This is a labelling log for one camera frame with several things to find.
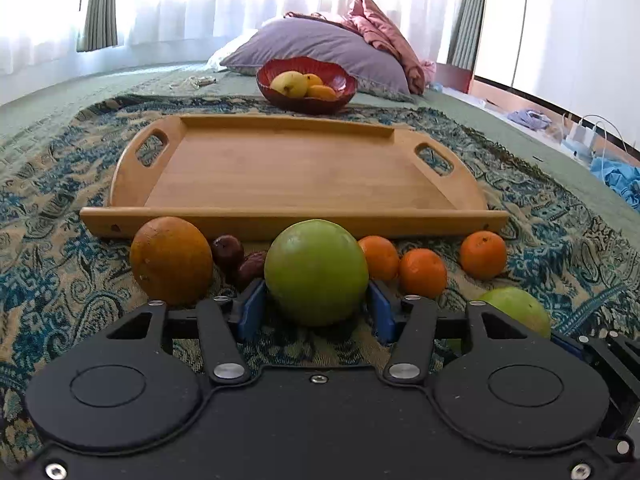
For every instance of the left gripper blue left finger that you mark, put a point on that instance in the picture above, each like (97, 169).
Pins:
(252, 300)

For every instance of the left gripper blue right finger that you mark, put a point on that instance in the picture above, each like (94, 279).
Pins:
(383, 305)

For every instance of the small tangerine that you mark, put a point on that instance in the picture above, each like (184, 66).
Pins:
(422, 272)
(382, 257)
(483, 255)

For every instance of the green apple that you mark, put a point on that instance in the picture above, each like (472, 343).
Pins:
(521, 306)
(317, 272)

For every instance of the large dull orange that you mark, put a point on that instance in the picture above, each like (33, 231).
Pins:
(171, 261)

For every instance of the blue paisley throw cloth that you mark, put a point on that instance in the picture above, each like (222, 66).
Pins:
(572, 243)

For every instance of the wooden serving tray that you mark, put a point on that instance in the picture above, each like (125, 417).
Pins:
(252, 176)

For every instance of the blue cloth on floor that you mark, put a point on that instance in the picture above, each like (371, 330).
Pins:
(621, 178)

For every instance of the orange fruit in bowl front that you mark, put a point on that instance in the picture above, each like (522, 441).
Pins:
(321, 92)

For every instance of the orange fruit in bowl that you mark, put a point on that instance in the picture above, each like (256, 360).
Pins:
(321, 92)
(313, 80)

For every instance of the yellow mango in bowl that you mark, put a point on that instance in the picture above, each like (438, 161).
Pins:
(291, 84)

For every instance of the red fruit bowl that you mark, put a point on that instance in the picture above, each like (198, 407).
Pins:
(332, 75)

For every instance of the orange fruit in bowl back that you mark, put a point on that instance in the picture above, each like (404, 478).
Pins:
(313, 80)

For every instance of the lavender cloth on floor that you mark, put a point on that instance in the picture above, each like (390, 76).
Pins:
(530, 119)

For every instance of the green curtain right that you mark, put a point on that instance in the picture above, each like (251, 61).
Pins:
(465, 35)

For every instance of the green curtain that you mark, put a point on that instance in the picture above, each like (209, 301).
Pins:
(98, 25)
(465, 35)

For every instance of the purple pillow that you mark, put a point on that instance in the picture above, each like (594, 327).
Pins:
(378, 73)

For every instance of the pink crumpled blanket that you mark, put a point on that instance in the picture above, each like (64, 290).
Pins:
(367, 20)

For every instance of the green quilted bedspread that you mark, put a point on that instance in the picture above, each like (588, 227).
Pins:
(28, 123)

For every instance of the white sheer curtain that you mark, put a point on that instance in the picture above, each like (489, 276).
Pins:
(225, 0)

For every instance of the green curtain left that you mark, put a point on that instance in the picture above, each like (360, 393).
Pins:
(98, 25)

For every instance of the white charger with cables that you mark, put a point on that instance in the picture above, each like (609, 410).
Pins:
(592, 136)

